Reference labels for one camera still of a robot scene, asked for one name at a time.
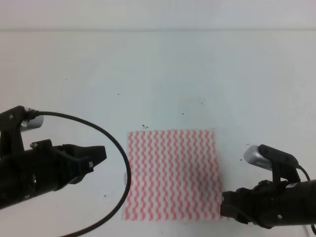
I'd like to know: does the black left camera cable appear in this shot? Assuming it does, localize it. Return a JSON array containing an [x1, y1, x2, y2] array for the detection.
[[33, 111, 132, 237]]

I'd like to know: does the black camera cable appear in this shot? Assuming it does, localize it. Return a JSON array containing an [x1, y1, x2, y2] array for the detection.
[[297, 165, 312, 182], [33, 111, 132, 237]]

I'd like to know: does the pink white wavy towel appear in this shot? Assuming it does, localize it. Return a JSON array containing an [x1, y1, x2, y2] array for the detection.
[[122, 129, 223, 222]]

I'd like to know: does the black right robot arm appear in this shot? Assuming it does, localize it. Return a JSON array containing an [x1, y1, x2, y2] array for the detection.
[[220, 180, 316, 229]]

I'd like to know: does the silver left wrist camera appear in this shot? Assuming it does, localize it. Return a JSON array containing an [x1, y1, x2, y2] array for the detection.
[[20, 107, 44, 132]]

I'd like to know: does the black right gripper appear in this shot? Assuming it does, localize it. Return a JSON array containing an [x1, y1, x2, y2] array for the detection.
[[220, 180, 300, 229]]

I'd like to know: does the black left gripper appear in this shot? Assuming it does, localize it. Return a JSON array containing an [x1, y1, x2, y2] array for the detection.
[[0, 140, 107, 209]]

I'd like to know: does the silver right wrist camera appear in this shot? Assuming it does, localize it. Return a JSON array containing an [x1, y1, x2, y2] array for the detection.
[[243, 144, 301, 185]]

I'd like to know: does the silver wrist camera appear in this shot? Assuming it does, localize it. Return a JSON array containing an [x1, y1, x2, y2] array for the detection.
[[20, 107, 44, 132], [243, 144, 301, 185]]

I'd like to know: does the black right camera cable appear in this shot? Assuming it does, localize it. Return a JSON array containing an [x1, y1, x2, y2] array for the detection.
[[297, 165, 312, 182]]

